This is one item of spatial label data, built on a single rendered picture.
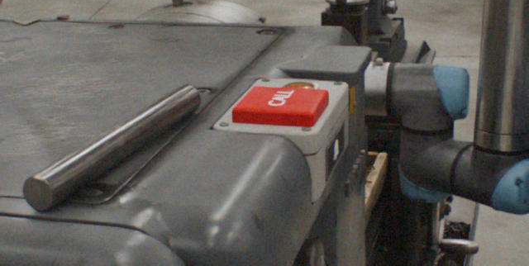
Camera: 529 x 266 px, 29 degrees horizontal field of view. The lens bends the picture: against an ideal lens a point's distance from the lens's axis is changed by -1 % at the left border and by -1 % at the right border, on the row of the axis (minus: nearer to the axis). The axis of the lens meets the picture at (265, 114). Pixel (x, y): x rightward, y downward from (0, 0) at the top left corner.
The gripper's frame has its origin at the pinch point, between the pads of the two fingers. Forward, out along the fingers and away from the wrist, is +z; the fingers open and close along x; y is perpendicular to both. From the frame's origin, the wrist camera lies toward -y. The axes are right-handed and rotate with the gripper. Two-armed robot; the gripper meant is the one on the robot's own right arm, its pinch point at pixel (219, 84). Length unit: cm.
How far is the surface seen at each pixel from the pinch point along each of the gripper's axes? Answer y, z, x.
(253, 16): -17.9, -10.5, 14.3
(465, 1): 597, 7, -108
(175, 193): -82, -24, 18
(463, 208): 88, -30, -54
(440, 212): 39, -29, -34
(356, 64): -51, -29, 18
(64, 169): -84, -18, 20
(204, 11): -22.7, -6.0, 15.8
